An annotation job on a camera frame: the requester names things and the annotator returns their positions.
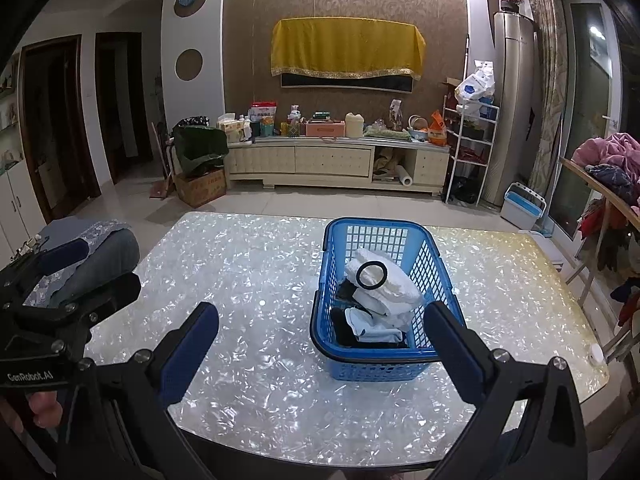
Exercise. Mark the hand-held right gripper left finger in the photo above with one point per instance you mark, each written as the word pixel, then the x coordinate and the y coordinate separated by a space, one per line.
pixel 185 355

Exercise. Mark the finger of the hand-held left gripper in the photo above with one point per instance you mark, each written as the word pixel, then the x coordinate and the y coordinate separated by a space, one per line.
pixel 65 256
pixel 115 292

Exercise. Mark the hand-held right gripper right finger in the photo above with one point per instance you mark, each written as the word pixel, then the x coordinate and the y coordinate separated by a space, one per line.
pixel 457 355

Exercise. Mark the light blue towel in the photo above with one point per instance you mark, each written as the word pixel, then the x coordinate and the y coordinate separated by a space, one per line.
pixel 372 330

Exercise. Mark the white towel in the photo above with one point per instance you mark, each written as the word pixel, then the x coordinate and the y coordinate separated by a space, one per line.
pixel 400 282

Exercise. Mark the black cloth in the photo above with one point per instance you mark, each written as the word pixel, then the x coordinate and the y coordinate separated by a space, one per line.
pixel 342 330

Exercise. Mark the blue plastic basket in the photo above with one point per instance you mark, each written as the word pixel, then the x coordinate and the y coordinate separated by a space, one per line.
pixel 380 221

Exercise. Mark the person's left hand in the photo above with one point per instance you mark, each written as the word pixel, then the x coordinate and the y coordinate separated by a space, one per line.
pixel 45 407

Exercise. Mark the grey padded chair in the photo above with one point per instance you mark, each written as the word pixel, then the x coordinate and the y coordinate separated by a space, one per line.
pixel 110 255

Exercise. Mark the white cupboard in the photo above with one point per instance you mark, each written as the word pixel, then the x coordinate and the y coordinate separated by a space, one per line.
pixel 20 200

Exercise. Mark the broom with dustpan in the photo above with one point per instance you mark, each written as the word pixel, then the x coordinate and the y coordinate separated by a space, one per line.
pixel 160 192

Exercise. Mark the cardboard box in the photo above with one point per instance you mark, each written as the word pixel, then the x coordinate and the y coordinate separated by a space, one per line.
pixel 200 190

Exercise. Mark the small white round cap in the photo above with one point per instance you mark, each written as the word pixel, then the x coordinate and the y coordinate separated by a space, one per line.
pixel 598 356

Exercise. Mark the blue white plastic bucket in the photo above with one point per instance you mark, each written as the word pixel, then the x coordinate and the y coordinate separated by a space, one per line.
pixel 520 212

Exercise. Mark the dark green bag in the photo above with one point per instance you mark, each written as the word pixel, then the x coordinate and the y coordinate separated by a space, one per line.
pixel 200 145

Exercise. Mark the white paper roll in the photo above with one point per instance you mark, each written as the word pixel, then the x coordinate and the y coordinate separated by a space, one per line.
pixel 404 176

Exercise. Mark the tissue box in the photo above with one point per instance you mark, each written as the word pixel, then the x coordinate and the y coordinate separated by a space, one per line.
pixel 231 130

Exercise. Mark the white metal shelf rack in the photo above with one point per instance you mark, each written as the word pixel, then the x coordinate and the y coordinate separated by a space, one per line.
pixel 489 155

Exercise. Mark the teal cup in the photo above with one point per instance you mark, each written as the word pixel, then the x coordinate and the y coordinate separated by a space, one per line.
pixel 267 130

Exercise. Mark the orange packet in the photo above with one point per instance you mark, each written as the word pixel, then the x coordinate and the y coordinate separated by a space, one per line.
pixel 437 132

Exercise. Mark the green folded cloth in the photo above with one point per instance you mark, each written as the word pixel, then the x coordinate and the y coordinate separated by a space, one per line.
pixel 387 133

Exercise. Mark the cream TV cabinet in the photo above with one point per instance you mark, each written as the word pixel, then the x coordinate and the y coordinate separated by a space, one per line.
pixel 330 160

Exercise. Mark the red white box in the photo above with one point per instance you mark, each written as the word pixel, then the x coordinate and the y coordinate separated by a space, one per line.
pixel 263 112

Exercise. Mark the cream plastic jug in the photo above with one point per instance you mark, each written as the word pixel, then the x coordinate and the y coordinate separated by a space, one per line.
pixel 355 127

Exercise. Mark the standing air conditioner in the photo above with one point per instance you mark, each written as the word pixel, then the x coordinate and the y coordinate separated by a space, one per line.
pixel 510 110

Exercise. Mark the pile of clothes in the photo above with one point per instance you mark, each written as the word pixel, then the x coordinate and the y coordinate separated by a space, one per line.
pixel 620 152

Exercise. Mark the pink box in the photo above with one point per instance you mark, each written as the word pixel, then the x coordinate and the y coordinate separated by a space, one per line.
pixel 325 130

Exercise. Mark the white plastic bag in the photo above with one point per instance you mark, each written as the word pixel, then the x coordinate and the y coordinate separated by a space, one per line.
pixel 475 87

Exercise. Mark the patterned curtain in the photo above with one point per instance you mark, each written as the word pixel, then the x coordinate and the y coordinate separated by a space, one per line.
pixel 547 85

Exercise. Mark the yellow cloth cover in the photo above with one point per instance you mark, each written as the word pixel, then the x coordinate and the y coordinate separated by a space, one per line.
pixel 345 47

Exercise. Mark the dark wooden door frame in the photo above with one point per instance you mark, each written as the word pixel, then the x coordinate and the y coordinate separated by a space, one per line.
pixel 102 110
pixel 87 135

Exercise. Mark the wooden table frame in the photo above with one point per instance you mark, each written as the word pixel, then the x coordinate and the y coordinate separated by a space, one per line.
pixel 580 170

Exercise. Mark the brown round wall disc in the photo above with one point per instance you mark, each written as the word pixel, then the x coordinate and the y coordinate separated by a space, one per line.
pixel 189 64

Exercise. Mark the black wall television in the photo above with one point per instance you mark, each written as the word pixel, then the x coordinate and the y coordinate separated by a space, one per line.
pixel 350 82

